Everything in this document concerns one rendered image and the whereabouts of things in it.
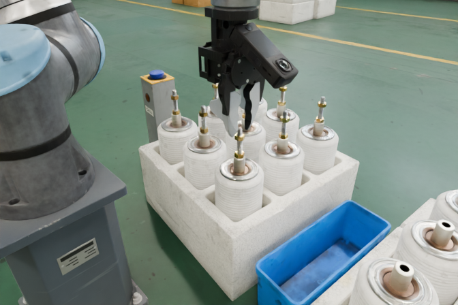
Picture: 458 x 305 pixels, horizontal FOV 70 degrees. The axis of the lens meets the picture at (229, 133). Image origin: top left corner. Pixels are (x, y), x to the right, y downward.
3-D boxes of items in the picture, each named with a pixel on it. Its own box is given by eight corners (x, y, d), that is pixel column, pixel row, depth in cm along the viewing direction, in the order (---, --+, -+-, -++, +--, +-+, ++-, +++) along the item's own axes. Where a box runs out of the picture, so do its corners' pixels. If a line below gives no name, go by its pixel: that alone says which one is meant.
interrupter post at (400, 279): (402, 297, 40) (409, 280, 39) (384, 284, 42) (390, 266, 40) (411, 286, 42) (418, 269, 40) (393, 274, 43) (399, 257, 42)
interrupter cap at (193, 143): (215, 135, 76) (215, 132, 76) (226, 151, 70) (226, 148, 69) (183, 140, 74) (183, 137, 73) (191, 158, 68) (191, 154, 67)
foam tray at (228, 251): (232, 302, 66) (232, 238, 58) (146, 201, 93) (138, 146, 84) (347, 217, 87) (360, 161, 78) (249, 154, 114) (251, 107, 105)
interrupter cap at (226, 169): (232, 187, 59) (232, 184, 59) (212, 167, 65) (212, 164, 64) (266, 174, 63) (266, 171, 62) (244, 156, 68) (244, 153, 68)
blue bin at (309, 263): (290, 350, 58) (297, 309, 52) (249, 304, 66) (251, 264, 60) (381, 263, 75) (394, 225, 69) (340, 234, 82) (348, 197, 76)
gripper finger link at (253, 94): (239, 114, 65) (235, 71, 60) (262, 124, 62) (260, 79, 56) (228, 121, 64) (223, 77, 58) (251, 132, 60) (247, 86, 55)
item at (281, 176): (281, 235, 73) (288, 167, 64) (247, 214, 78) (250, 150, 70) (304, 212, 79) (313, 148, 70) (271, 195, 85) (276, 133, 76)
